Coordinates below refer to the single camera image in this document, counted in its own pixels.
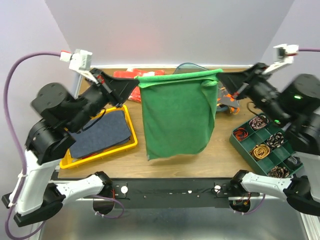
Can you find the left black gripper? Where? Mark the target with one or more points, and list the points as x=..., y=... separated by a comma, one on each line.
x=118, y=90

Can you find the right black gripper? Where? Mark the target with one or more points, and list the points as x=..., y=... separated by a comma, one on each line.
x=240, y=81

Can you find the dark blue towel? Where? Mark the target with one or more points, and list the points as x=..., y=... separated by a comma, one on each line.
x=111, y=130

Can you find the teal plastic basket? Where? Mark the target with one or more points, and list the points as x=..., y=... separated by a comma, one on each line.
x=189, y=67

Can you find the green towel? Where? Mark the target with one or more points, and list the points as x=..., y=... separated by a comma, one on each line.
x=178, y=112

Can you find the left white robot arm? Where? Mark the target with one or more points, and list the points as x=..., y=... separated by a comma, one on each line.
x=35, y=198

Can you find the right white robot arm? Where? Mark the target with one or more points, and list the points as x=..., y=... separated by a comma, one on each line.
x=294, y=112

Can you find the red white folded towel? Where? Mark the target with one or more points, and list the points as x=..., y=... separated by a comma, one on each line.
x=131, y=73

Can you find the grey orange towel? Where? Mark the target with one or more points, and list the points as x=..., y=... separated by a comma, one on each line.
x=225, y=102

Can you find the rolled patterned sock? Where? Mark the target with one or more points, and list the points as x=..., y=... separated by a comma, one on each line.
x=258, y=122
x=275, y=140

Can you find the orange black rolled sock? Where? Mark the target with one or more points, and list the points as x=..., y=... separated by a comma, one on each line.
x=240, y=134

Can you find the yellow rolled sock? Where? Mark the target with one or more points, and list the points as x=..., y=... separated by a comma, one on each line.
x=260, y=151

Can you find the yellow plastic tray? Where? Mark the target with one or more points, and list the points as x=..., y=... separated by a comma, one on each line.
x=68, y=162

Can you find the rolled brown sock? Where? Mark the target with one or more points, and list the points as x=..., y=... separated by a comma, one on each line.
x=278, y=172

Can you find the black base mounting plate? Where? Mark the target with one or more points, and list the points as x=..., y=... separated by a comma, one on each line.
x=170, y=193

